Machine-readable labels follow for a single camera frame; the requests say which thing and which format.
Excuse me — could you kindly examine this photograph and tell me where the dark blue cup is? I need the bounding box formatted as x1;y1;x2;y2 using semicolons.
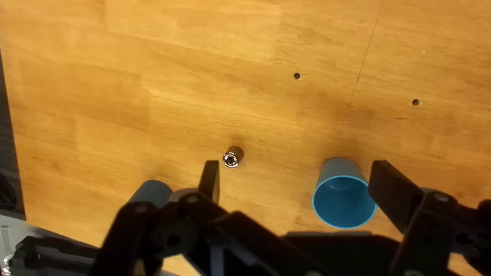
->
129;178;175;208

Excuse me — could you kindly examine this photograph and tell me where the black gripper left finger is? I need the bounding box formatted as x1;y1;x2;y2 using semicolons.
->
94;160;319;276

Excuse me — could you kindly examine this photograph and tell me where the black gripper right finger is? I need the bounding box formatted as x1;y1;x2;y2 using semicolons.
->
368;160;491;276

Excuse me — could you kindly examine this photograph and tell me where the silver stem cap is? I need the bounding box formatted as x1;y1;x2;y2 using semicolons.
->
221;146;245;171

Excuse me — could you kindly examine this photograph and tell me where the light blue cup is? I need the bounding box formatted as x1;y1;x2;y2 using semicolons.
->
311;157;377;232

